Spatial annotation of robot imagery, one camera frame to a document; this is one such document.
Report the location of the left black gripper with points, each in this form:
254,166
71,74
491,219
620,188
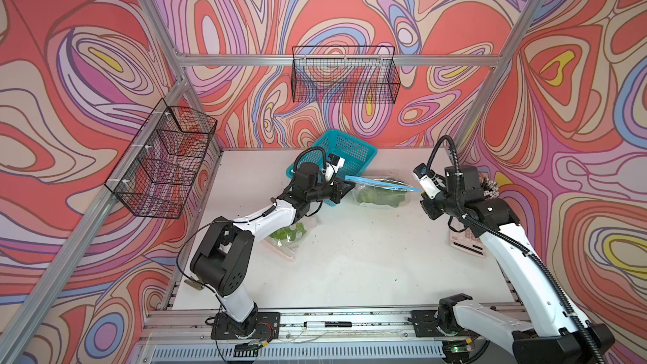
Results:
337,193

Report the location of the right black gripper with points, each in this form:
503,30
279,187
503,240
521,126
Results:
428,205

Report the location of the green chinese cabbage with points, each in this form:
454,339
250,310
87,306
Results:
392,195

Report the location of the clear blue zip-top bag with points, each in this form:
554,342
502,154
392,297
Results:
372,181

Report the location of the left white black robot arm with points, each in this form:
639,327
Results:
221,260

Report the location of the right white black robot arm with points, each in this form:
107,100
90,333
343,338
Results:
556,331

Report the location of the small perforated bag with cabbage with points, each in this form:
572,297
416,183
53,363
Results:
287,241

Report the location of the teal plastic basket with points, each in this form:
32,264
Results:
356,153

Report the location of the cup of pens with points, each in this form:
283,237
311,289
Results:
491,189

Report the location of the back black wire basket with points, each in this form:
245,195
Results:
344,74

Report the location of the black wire basket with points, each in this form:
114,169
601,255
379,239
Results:
169,151
344,74

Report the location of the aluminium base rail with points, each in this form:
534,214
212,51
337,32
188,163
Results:
309,335

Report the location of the left black wire basket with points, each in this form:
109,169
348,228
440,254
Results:
169,151

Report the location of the aluminium frame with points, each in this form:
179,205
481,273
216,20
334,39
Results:
79,79

